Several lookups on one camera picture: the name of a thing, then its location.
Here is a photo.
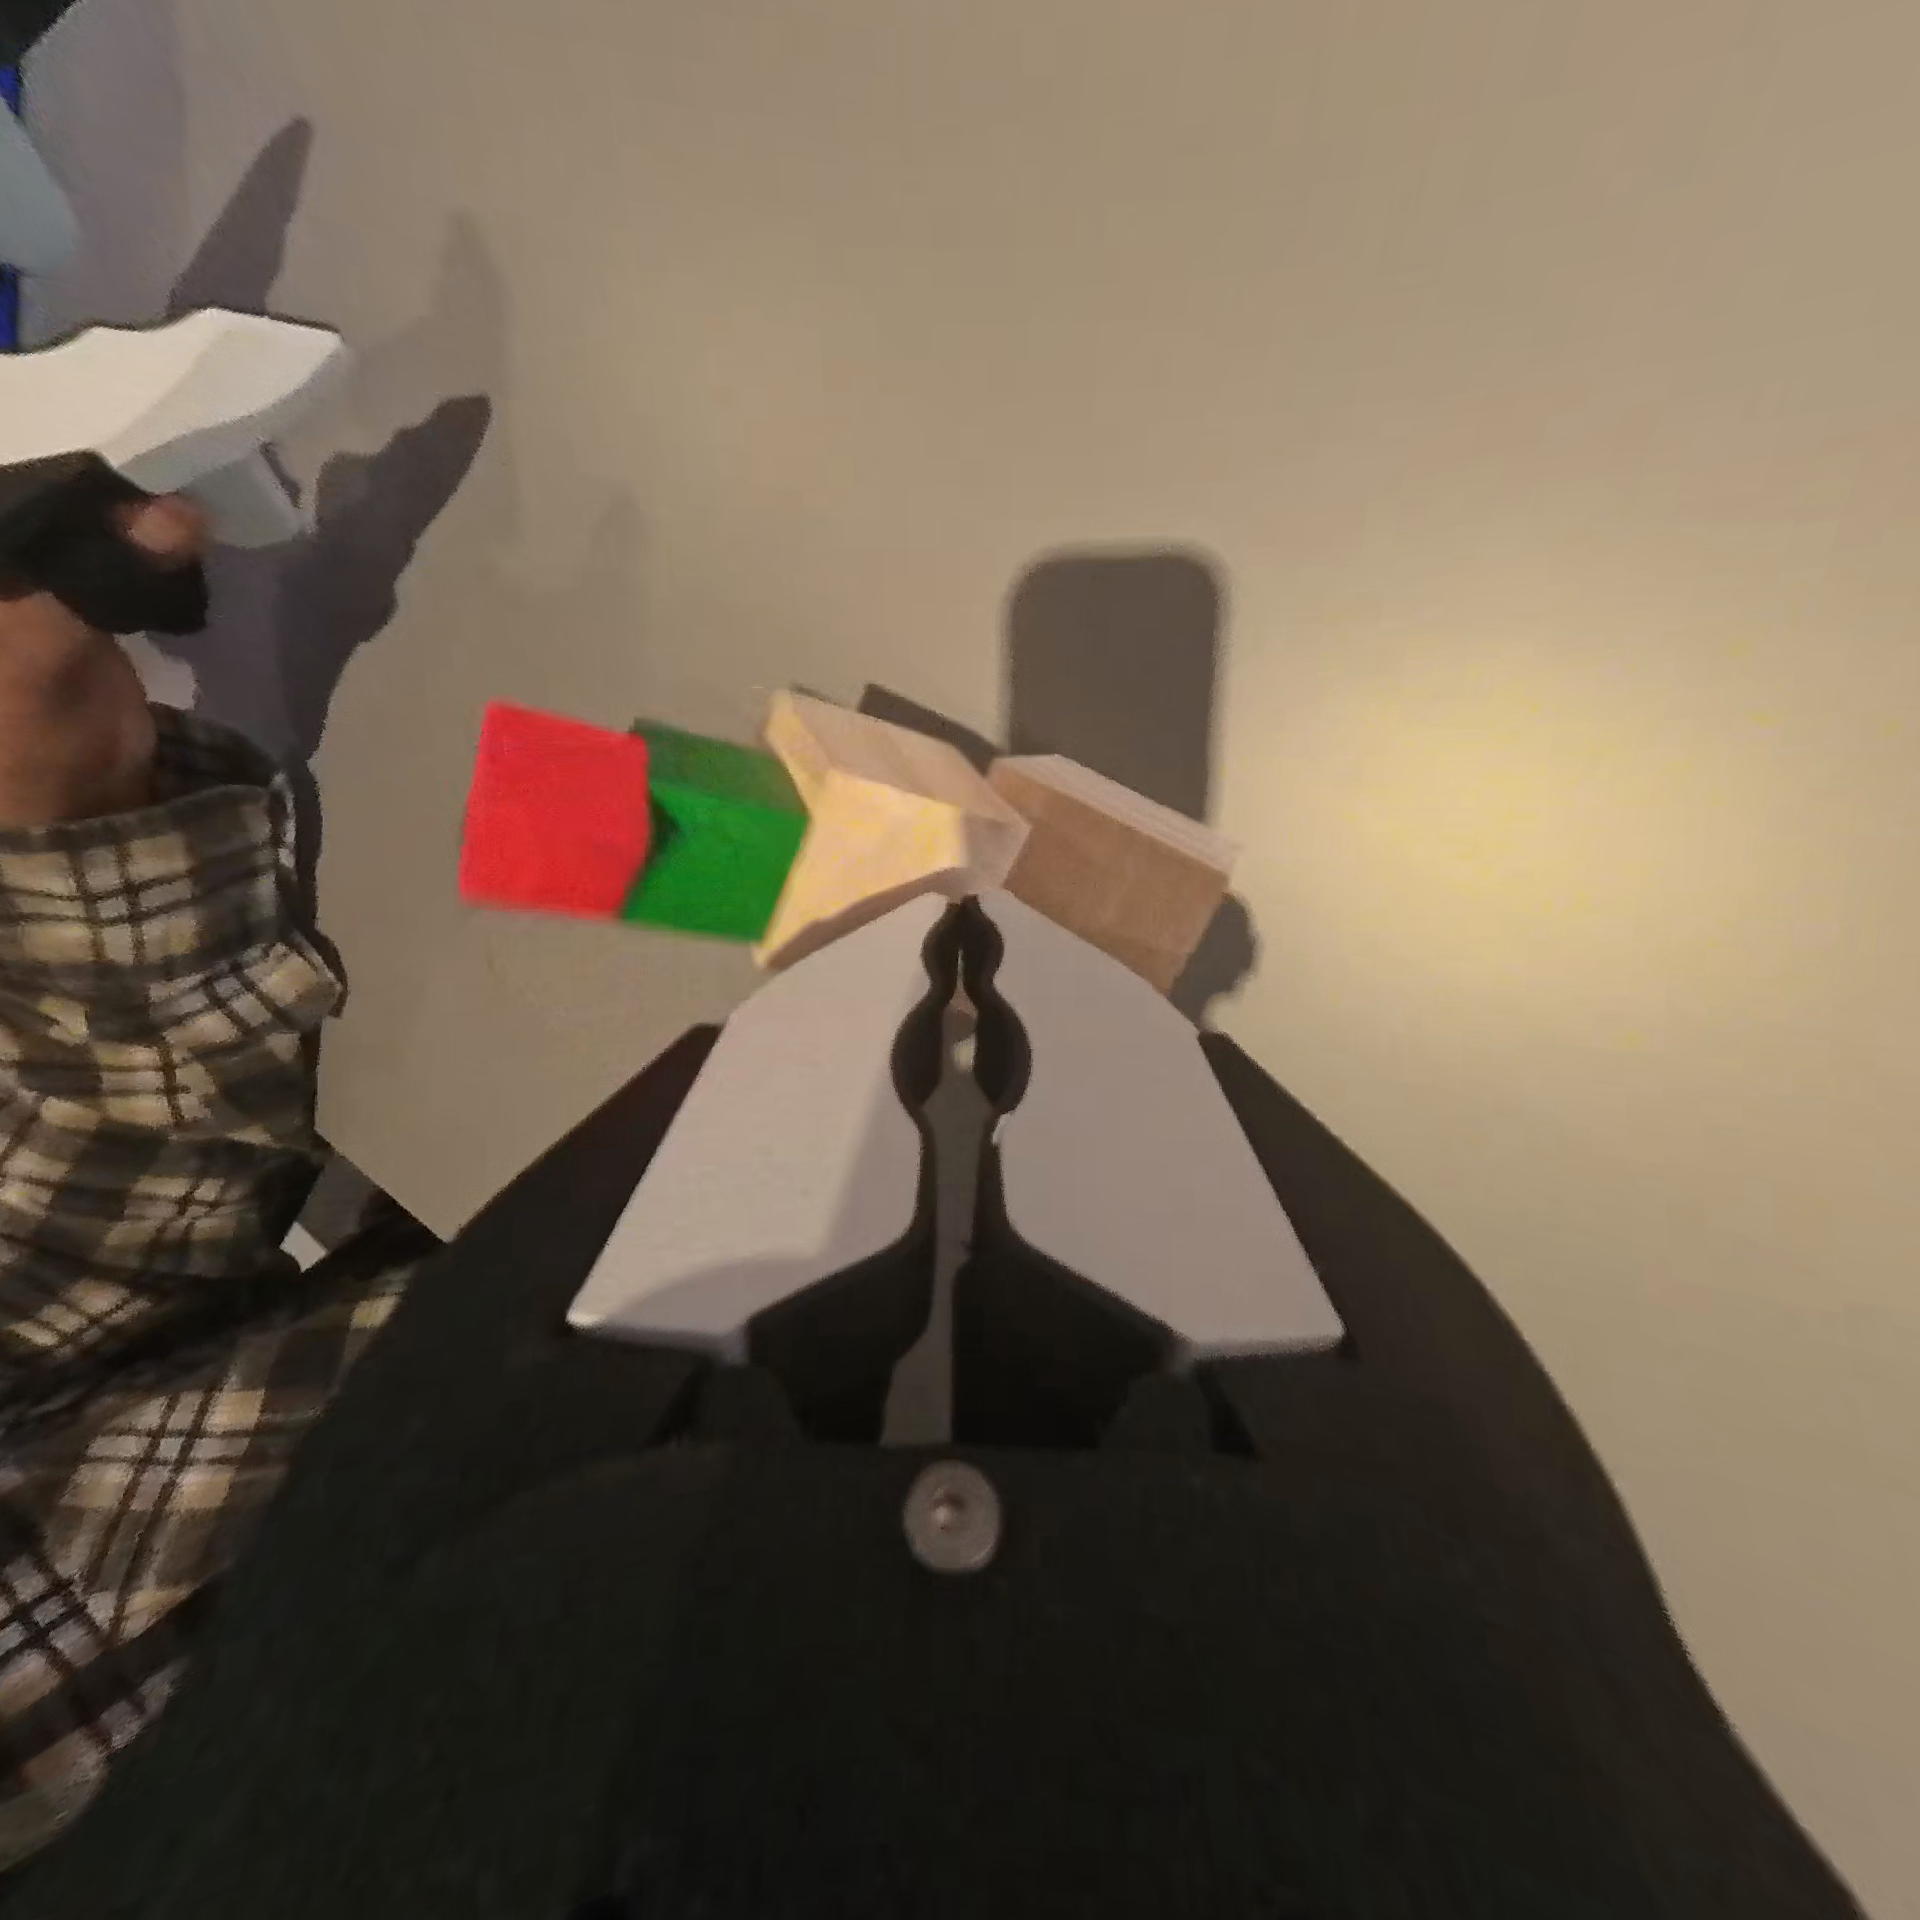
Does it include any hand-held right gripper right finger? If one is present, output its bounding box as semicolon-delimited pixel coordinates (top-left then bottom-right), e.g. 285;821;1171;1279
967;895;1345;1376

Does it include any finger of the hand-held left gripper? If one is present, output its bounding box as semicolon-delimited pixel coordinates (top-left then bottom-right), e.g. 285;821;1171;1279
0;0;185;337

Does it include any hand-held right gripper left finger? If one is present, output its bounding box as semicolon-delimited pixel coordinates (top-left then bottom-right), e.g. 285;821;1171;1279
567;895;973;1366

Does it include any large plain wooden cube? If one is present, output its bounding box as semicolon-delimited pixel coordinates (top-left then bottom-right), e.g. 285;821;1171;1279
982;752;1244;998

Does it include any green wooden cube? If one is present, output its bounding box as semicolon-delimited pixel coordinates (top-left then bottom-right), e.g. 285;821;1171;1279
619;717;815;947

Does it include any medium plain wooden cube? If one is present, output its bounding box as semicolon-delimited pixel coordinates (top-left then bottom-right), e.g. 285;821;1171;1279
748;687;1032;971

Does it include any red wooden cube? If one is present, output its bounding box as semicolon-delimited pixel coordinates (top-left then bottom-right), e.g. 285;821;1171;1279
459;700;655;920

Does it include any person's left forearm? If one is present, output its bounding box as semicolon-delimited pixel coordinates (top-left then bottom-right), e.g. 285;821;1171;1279
0;703;353;1292

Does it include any person's left hand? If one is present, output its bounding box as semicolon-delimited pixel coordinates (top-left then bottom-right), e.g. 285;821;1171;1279
0;491;208;827

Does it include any person's plaid shirt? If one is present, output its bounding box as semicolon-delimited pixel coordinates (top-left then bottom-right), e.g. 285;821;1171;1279
0;1230;444;1854

